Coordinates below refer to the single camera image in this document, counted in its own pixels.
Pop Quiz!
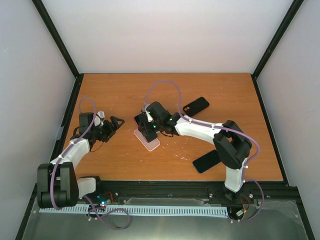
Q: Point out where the pink translucent phone case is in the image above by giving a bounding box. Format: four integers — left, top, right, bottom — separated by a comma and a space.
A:
133, 129, 160, 152

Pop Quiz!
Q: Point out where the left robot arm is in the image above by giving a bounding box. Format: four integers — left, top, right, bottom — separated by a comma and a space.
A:
37, 111, 125, 210

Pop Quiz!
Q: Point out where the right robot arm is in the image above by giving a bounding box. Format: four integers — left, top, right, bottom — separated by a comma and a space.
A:
134, 101, 252, 193

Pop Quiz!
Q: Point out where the black phone case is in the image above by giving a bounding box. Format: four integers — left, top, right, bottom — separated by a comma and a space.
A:
182, 96, 210, 117

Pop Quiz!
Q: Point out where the blue-edged black phone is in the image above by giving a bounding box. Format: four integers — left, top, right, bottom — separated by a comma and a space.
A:
192, 150, 221, 174

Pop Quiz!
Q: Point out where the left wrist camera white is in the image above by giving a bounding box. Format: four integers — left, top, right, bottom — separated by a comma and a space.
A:
94, 111, 105, 127

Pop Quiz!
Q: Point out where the black front rail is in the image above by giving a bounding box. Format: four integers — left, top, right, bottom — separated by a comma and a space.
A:
32, 179, 298, 208

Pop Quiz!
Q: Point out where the light blue cable duct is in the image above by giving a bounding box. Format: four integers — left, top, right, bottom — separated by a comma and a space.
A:
39, 204, 228, 218

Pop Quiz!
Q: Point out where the left black frame post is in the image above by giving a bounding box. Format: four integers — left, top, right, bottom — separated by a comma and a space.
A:
31, 0, 85, 81

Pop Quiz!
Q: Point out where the black frame post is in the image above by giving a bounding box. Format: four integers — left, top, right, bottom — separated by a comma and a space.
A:
251, 0, 305, 80
31, 0, 85, 81

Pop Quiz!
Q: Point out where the right black frame post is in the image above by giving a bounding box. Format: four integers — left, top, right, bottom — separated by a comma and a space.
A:
251, 0, 305, 80

